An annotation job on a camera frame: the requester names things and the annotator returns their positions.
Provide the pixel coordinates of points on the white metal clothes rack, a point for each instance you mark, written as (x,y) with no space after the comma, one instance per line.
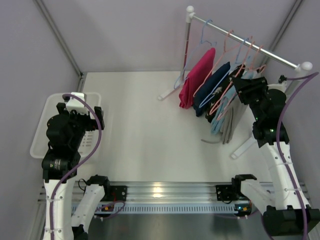
(301,69)

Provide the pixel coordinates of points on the grey trousers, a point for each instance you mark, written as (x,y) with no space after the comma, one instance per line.
(232,117)

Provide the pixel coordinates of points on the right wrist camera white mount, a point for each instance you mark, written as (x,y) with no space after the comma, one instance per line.
(281,85)

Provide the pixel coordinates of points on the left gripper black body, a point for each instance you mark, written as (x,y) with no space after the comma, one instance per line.
(98,116)

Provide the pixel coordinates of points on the black patterned trousers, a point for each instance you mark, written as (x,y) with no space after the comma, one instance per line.
(222,87)

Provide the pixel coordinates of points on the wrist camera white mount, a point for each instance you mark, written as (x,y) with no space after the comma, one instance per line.
(73,104)
(281,85)

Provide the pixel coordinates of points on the magenta trousers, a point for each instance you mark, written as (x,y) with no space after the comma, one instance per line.
(195,78)

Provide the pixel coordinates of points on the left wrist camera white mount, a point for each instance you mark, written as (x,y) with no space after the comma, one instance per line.
(73,104)

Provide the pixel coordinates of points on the white plastic basket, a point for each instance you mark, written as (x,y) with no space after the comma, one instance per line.
(66,150)

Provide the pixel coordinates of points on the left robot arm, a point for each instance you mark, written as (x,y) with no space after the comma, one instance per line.
(59,179)

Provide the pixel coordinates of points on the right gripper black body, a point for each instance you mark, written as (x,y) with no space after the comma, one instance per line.
(250,88)

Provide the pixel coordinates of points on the pink wire hanger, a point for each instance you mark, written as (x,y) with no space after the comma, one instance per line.
(251,68)

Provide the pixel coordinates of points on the white slotted cable duct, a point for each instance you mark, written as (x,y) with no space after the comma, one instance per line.
(174,208)

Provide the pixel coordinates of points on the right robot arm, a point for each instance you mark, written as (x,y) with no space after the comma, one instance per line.
(286,212)

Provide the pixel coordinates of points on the navy blue trousers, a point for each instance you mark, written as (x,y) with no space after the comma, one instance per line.
(203,95)

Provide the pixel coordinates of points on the aluminium mounting rail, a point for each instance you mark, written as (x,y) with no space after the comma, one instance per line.
(164,192)

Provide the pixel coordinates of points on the light blue trousers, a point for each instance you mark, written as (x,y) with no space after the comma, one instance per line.
(215,124)

